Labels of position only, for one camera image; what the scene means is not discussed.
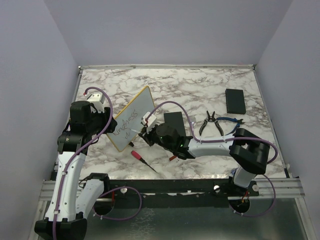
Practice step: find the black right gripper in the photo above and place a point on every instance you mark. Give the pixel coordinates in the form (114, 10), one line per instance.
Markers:
(147, 136)

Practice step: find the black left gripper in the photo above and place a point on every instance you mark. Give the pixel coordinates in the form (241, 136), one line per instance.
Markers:
(105, 115)

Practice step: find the yellow framed whiteboard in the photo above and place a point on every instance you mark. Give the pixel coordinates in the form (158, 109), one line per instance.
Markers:
(130, 117)

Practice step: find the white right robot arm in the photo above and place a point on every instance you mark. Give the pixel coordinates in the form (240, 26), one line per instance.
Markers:
(248, 150)

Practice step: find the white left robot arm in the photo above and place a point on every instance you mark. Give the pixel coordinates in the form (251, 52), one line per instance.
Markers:
(66, 216)

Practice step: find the black flat rectangular pad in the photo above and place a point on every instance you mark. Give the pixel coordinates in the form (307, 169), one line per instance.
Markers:
(175, 120)

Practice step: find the black rectangular box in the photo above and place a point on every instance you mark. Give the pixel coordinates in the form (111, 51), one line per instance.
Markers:
(235, 101)

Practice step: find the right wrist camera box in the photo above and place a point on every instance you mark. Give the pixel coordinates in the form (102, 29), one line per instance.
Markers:
(149, 121)

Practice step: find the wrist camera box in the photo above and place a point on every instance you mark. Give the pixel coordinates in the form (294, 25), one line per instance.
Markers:
(149, 121)
(97, 99)

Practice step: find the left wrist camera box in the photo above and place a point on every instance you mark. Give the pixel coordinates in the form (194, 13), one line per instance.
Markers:
(97, 99)

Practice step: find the red handled screwdriver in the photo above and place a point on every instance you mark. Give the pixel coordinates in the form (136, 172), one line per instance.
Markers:
(139, 157)

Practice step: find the black front mounting rail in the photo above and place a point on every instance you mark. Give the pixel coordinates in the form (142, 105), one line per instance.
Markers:
(175, 192)

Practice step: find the black handled pliers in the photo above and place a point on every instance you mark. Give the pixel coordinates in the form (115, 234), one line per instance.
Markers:
(210, 118)

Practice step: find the blue handled pliers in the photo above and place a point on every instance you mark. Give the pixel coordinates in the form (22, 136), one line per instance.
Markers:
(238, 122)

